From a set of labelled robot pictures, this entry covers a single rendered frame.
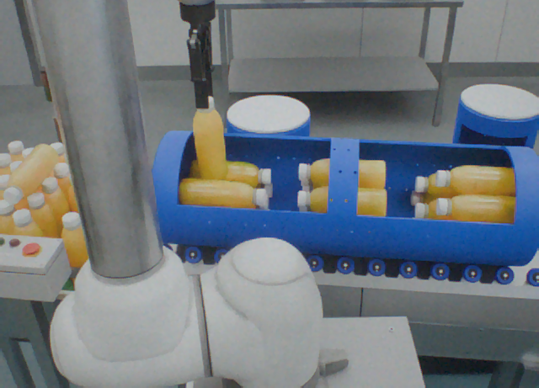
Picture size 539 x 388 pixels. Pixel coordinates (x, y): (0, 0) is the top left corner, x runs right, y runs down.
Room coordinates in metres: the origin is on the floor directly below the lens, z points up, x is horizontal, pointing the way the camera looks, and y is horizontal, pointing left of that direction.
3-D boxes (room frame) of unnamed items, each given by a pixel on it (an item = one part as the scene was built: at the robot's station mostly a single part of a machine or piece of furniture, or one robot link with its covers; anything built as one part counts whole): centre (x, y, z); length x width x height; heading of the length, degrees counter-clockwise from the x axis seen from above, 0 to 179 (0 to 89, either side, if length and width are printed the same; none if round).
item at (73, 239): (1.07, 0.46, 0.99); 0.07 x 0.07 x 0.19
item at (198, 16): (1.19, 0.14, 1.51); 0.08 x 0.07 x 0.09; 172
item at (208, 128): (1.19, 0.14, 1.22); 0.07 x 0.07 x 0.19
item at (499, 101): (1.82, -0.83, 1.03); 0.28 x 0.28 x 0.01
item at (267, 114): (1.74, 0.00, 1.03); 0.28 x 0.28 x 0.01
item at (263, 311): (0.62, 0.01, 1.24); 0.18 x 0.16 x 0.22; 100
